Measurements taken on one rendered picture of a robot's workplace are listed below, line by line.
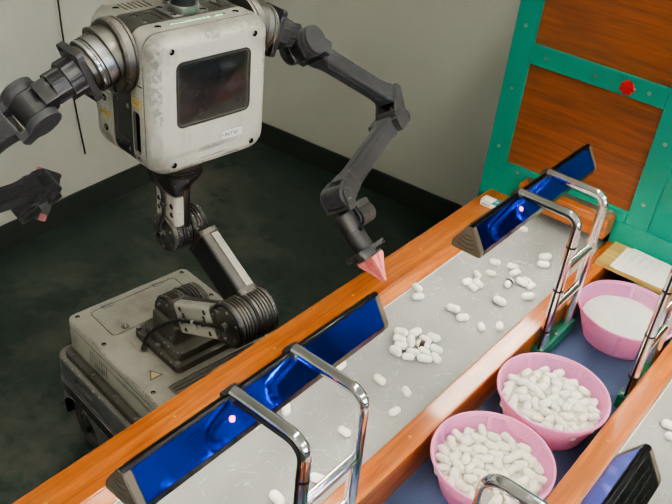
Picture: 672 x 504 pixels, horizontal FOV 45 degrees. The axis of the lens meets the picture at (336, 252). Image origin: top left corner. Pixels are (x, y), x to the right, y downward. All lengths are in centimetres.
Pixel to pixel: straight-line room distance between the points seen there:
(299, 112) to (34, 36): 146
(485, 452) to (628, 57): 119
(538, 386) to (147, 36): 120
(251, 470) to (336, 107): 268
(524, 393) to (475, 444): 21
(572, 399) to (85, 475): 111
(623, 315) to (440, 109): 174
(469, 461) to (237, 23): 108
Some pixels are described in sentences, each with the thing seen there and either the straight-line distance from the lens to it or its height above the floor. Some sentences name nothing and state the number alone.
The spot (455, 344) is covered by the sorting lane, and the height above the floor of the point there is 74.
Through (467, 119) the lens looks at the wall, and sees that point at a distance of 376.
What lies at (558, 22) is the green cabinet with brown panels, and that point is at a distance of 252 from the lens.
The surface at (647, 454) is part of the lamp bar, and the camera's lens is 144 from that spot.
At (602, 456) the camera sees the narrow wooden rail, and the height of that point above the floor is 76.
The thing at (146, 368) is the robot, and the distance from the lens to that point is 235.
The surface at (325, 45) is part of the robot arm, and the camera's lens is 219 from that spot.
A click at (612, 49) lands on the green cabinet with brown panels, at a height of 132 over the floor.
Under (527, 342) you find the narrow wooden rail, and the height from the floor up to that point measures 76.
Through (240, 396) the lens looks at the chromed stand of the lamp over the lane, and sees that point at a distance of 135.
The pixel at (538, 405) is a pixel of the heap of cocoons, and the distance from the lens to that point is 201.
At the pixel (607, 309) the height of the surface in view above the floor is 73.
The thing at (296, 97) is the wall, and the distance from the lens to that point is 429.
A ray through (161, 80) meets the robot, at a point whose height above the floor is 136.
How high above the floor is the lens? 207
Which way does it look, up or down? 34 degrees down
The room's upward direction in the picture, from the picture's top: 6 degrees clockwise
